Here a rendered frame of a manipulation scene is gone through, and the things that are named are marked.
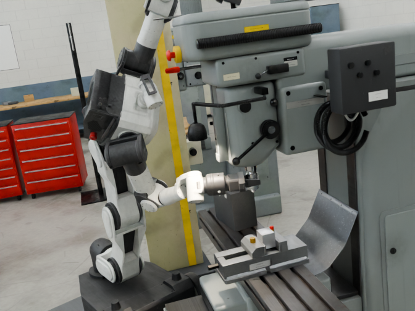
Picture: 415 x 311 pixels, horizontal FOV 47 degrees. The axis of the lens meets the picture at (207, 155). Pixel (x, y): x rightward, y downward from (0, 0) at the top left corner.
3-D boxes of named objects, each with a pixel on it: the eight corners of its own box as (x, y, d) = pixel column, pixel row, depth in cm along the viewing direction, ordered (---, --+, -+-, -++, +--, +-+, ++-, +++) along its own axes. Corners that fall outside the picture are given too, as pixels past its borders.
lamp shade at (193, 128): (184, 140, 177) (182, 123, 175) (200, 136, 181) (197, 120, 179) (196, 142, 171) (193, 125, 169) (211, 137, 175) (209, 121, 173)
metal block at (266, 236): (263, 249, 182) (262, 235, 181) (257, 244, 188) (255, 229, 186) (275, 246, 184) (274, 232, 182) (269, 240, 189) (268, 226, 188)
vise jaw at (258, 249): (252, 258, 178) (251, 249, 177) (241, 245, 190) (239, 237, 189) (267, 255, 179) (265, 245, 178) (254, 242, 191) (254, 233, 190)
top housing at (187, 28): (189, 63, 159) (182, 14, 155) (174, 61, 183) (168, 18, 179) (316, 45, 169) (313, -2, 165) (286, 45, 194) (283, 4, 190)
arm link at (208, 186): (213, 170, 186) (184, 173, 186) (215, 197, 183) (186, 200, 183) (214, 177, 197) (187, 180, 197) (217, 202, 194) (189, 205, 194)
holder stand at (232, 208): (234, 232, 220) (230, 191, 215) (215, 218, 240) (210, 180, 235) (257, 225, 224) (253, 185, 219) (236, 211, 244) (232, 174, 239)
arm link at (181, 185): (191, 170, 187) (172, 178, 196) (193, 192, 184) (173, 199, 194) (204, 171, 191) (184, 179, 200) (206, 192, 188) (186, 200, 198)
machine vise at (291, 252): (225, 285, 176) (222, 258, 173) (213, 267, 190) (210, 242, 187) (310, 262, 184) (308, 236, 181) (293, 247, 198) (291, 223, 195)
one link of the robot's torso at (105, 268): (97, 275, 260) (93, 253, 257) (129, 261, 272) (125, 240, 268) (114, 288, 244) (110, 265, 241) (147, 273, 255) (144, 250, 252)
